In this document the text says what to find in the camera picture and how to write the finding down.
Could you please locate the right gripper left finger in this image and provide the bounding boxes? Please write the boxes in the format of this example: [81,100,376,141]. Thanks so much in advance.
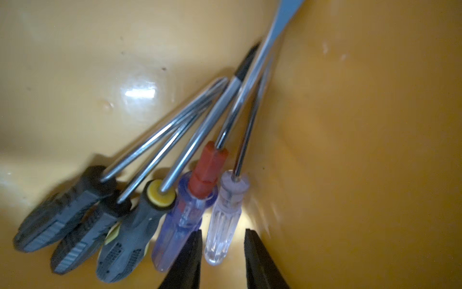
[158,230,203,289]

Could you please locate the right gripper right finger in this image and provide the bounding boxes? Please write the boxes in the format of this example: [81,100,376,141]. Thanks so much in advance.
[244,229,289,289]

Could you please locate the yellow plastic storage box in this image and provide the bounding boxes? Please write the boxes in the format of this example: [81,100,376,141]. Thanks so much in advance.
[1,1,462,289]

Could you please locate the small clear handle screwdriver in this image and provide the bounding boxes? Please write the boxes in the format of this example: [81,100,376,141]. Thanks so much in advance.
[204,59,274,266]

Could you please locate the black yellow handle screwdriver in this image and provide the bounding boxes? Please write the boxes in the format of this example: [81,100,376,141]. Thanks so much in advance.
[96,45,258,283]

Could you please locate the purple red handle screwdriver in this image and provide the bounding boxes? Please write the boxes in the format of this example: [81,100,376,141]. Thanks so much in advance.
[152,1,303,272]

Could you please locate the black ribbed handle screwdriver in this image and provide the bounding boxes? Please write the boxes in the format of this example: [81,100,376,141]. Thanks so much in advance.
[13,77,229,253]

